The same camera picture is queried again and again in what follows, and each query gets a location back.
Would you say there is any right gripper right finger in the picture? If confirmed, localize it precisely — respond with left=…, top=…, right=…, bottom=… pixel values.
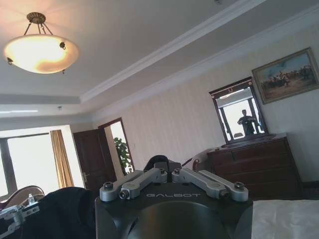
left=171, top=162, right=250, bottom=203

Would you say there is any carved wooden armchair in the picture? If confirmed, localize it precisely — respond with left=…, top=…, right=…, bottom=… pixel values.
left=183, top=147, right=220, bottom=173

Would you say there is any green leafy plant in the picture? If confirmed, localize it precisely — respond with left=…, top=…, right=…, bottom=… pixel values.
left=113, top=136, right=133, bottom=175

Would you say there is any white bed sheet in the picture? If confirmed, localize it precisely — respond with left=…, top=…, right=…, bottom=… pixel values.
left=252, top=199, right=319, bottom=239

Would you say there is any dark wooden door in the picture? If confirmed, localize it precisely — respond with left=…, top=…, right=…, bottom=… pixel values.
left=72, top=128, right=118, bottom=192

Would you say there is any person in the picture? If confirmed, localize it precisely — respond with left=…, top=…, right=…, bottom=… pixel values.
left=237, top=109, right=255, bottom=136

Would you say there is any bright window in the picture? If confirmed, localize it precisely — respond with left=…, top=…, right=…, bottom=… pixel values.
left=0, top=132, right=60, bottom=198

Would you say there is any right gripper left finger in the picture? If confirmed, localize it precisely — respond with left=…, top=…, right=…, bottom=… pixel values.
left=99, top=161, right=173, bottom=203

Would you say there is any dark wood framed sofa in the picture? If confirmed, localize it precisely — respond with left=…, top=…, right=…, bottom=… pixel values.
left=0, top=185, right=52, bottom=210

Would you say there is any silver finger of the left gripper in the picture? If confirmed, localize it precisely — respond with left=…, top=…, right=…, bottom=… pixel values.
left=0, top=202, right=41, bottom=233

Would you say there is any black garment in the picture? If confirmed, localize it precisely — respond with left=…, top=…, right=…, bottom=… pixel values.
left=21, top=186, right=98, bottom=239

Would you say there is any dark wooden dresser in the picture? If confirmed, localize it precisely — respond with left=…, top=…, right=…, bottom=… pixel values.
left=206, top=135, right=304, bottom=194

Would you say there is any dark wood framed mirror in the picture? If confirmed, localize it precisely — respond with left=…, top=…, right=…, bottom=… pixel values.
left=208, top=76, right=277, bottom=145

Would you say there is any glass bowl ceiling lamp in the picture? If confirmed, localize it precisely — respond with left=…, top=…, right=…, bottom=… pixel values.
left=3, top=11, right=81, bottom=75

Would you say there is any gold framed landscape painting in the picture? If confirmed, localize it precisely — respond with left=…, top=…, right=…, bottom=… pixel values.
left=251, top=46, right=319, bottom=106

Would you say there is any golden curtain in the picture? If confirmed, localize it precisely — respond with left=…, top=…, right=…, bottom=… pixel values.
left=49, top=129, right=75, bottom=189

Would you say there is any dark wooden door frame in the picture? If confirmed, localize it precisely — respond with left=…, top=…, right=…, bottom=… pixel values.
left=97, top=117, right=131, bottom=184

